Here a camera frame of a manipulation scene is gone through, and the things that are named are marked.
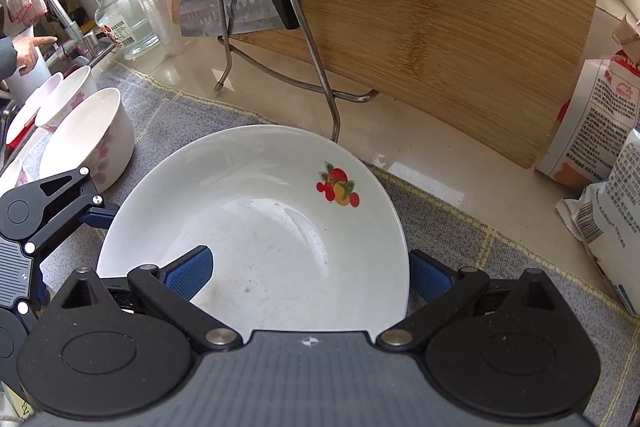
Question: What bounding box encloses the white bowl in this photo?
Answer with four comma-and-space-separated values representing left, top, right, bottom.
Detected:
38, 88, 134, 192
6, 72, 63, 147

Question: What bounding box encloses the fruit plate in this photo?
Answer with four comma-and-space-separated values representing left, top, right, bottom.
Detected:
98, 124, 409, 337

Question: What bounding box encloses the floral bowl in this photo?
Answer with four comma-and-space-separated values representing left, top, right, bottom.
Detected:
35, 66, 98, 132

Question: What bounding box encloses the person at sink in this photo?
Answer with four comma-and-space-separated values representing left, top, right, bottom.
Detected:
0, 36, 58, 80

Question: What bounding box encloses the steel sink faucet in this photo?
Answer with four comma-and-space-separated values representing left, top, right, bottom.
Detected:
46, 0, 84, 54

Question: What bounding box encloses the white plastic powder bag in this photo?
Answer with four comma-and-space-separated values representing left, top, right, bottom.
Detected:
556, 129, 640, 315

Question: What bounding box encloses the glass jar with lid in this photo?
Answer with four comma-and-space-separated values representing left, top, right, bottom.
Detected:
94, 0, 160, 61

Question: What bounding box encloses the pink checked dish cloth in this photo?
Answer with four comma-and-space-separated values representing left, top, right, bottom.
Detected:
6, 0, 48, 26

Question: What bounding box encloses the bamboo cutting board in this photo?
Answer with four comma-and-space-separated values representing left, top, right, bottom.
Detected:
169, 0, 608, 170

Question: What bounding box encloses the clipped red white bag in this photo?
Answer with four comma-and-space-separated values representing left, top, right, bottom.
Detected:
536, 18, 639, 191

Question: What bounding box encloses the metal wire board stand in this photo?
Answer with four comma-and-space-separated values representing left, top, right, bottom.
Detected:
211, 0, 380, 144

